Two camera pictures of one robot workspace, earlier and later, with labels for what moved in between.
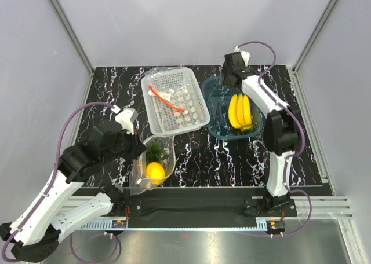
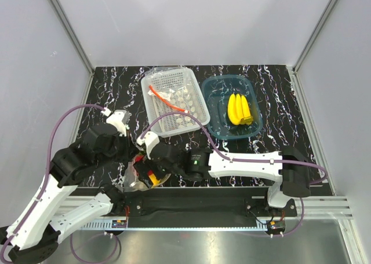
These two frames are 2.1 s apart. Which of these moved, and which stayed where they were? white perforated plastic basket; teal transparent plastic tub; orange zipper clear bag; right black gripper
Moved: right black gripper
Stayed: white perforated plastic basket; orange zipper clear bag; teal transparent plastic tub
